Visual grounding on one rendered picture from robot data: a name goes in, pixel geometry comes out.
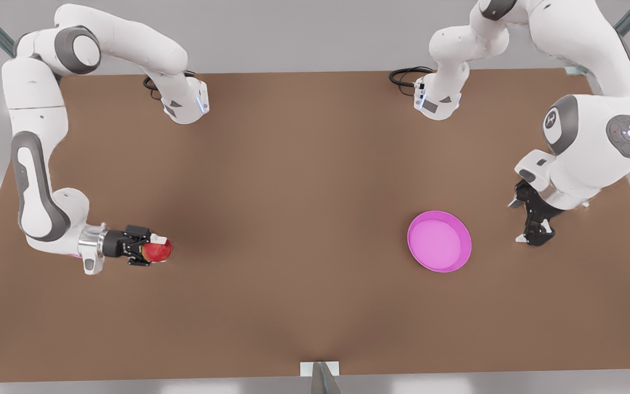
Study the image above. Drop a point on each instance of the red apple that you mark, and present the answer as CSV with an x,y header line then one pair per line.
x,y
157,251

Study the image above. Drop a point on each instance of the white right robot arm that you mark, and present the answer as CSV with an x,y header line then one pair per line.
x,y
36,98

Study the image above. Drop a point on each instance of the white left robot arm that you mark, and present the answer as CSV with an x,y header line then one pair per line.
x,y
583,65

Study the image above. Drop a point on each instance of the pink round plate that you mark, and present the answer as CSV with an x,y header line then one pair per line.
x,y
439,241

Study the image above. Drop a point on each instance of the silver frame post with foot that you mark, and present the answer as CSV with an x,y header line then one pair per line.
x,y
321,376

